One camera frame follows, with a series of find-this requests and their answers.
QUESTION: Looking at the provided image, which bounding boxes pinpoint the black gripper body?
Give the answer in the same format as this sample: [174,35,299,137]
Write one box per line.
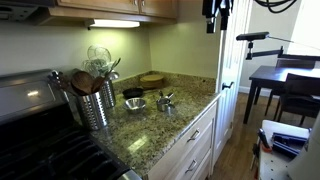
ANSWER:
[202,0,234,33]

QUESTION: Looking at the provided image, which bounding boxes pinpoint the large steel measuring cup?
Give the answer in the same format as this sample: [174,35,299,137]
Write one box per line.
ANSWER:
[156,92,173,112]

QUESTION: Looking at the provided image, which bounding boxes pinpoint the small steel measuring cup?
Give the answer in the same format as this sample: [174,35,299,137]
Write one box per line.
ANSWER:
[165,104,175,115]

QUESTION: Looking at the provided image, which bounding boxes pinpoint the dark wooden dining table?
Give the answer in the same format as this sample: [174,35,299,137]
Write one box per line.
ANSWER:
[243,66,320,124]

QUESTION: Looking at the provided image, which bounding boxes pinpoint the round wooden board stack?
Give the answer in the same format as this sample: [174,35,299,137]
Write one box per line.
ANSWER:
[140,74,164,89]

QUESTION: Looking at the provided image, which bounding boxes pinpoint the dark wooden chair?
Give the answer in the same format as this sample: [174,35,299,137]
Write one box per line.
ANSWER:
[276,73,320,125]

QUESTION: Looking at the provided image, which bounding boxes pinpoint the black cast iron skillet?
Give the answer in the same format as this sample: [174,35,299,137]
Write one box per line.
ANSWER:
[122,88,143,99]

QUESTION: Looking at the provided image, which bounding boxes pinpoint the steel mixing bowl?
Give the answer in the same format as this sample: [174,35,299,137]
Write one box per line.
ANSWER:
[123,98,146,114]

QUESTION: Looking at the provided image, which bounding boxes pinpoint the under-cabinet light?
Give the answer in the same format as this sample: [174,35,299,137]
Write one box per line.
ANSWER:
[87,19,140,28]

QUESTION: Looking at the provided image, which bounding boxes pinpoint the rear perforated steel utensil holder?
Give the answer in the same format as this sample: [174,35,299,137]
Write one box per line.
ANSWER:
[101,80,116,108]

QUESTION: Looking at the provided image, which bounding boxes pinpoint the perforated steel utensil holder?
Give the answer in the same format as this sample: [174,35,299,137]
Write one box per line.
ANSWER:
[101,80,116,108]
[76,92,107,131]

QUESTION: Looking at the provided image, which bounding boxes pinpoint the white cart with tools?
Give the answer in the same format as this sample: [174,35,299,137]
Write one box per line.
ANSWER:
[250,120,311,180]

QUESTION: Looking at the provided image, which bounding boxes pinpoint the white lower cabinet drawers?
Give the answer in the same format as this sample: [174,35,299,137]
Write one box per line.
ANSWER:
[147,103,217,180]

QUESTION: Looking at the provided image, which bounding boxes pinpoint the wooden spoons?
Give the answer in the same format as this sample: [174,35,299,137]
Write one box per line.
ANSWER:
[71,71,104,95]

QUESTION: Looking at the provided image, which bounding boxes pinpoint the wooden upper cabinets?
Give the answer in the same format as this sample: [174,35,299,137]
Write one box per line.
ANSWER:
[31,0,178,27]

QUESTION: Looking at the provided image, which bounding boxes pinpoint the front perforated steel utensil holder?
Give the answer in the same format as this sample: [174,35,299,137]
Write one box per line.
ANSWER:
[76,92,107,131]

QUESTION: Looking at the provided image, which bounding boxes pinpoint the black gas stove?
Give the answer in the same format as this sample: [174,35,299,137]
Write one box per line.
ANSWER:
[0,69,142,180]

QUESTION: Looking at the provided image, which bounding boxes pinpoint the white door with handle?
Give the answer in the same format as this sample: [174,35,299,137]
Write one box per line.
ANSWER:
[212,0,252,165]

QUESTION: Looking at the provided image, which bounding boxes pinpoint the black camera on stand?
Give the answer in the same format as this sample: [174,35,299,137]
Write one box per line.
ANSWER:
[235,31,320,62]

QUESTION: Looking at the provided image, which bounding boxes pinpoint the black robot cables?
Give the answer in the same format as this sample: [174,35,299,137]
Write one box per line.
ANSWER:
[254,0,298,14]

